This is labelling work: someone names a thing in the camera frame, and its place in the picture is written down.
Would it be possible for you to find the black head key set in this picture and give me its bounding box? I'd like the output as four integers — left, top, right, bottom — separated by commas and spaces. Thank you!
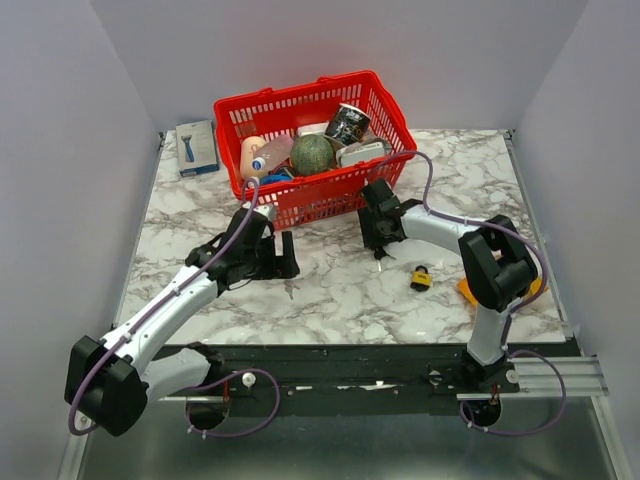
374, 247, 395, 261

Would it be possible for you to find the silver key bunch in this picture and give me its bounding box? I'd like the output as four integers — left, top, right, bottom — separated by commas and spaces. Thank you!
284, 280, 300, 300

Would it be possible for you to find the yellow black padlock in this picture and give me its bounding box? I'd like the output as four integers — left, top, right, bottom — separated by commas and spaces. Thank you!
410, 265, 432, 292

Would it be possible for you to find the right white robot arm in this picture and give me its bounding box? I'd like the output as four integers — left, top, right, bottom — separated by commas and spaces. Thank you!
358, 178, 542, 392

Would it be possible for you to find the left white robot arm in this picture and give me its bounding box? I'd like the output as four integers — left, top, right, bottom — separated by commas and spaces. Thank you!
64, 203, 300, 436

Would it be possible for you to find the silver tin container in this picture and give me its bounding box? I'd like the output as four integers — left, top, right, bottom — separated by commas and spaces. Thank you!
336, 140, 391, 168

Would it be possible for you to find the blue object in basket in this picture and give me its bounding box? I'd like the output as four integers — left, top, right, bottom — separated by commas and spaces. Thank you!
260, 170, 295, 186

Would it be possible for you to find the green round melon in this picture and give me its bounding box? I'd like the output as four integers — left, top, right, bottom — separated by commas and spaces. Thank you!
290, 135, 334, 176

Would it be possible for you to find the black printed can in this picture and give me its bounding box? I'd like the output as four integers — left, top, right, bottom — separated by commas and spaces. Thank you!
324, 103, 371, 146

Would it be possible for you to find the red plastic shopping basket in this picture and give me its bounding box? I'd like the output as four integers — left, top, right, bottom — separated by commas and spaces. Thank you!
213, 70, 417, 229

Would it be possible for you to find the pink lotion bottle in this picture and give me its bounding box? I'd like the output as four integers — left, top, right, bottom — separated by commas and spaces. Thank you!
239, 134, 294, 180

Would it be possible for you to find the white box in basket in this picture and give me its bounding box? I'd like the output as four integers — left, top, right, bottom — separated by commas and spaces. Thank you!
297, 122, 329, 137

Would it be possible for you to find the blue razor package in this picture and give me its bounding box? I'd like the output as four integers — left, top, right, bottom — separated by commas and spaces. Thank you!
176, 120, 219, 178

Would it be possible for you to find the orange snack bag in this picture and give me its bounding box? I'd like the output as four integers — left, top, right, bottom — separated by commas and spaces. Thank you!
457, 276, 542, 307

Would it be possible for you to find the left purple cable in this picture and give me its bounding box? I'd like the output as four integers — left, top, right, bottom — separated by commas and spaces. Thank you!
67, 177, 281, 441

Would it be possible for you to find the purple cable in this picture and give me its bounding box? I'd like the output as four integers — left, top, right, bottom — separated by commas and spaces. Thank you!
67, 177, 281, 441
367, 149, 569, 436

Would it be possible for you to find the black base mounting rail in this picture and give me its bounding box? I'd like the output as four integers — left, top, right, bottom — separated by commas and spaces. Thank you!
154, 342, 521, 419

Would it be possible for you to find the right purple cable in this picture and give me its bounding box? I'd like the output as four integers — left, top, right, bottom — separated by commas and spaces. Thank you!
367, 149, 569, 436

